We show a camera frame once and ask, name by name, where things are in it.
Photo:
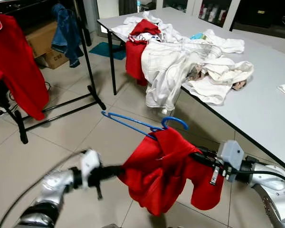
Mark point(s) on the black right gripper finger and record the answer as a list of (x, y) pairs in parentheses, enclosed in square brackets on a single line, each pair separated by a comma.
[(203, 159)]

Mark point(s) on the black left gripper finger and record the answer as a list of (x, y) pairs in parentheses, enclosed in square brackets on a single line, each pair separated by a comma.
[(115, 172)]

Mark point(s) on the plain red shirt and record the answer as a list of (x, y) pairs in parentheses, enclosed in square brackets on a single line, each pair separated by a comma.
[(156, 175)]

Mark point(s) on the blue plastic hanger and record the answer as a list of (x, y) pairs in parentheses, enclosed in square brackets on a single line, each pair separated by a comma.
[(133, 124)]

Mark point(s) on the white mesh jersey brown print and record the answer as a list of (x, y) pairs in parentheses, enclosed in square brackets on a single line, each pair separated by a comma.
[(227, 70)]

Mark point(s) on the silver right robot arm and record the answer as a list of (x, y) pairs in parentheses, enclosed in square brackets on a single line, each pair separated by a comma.
[(275, 190)]

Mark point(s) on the black metal clothes rack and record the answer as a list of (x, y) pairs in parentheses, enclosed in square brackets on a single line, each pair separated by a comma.
[(22, 130)]

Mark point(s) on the cream white jeans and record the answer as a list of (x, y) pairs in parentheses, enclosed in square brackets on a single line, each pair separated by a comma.
[(170, 69)]

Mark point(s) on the red garment with white trim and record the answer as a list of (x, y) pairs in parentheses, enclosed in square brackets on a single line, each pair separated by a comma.
[(134, 59)]

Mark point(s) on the white garment with teal patch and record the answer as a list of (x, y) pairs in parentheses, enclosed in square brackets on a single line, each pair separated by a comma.
[(227, 45)]

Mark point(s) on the teal floor mat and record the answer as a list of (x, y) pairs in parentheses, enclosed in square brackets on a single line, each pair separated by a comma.
[(108, 50)]

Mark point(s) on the small printed cardboard box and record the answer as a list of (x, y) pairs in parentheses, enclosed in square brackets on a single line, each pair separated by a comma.
[(56, 59)]

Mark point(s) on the teal cloth patch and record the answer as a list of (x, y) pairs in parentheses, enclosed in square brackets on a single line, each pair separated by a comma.
[(197, 36)]

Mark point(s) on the white crumpled shirt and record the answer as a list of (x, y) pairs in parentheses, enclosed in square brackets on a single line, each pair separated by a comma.
[(170, 31)]

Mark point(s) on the red polo shirt white collar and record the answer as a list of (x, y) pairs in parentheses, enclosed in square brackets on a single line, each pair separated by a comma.
[(16, 66)]

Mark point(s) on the blue denim garment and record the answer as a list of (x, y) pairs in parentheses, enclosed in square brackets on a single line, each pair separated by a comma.
[(66, 32)]

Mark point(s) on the large brown cardboard box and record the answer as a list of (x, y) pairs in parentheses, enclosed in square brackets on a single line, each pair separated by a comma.
[(42, 39)]

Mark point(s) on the white glass door cabinet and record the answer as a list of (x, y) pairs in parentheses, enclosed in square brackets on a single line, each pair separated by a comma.
[(235, 14)]

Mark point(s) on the clear plastic water bottle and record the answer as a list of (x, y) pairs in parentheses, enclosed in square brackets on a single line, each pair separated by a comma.
[(140, 4)]

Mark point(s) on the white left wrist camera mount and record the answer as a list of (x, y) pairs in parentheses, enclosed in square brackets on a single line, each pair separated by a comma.
[(89, 164)]

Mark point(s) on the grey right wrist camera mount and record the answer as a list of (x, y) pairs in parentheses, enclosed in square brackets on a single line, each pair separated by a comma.
[(230, 154)]

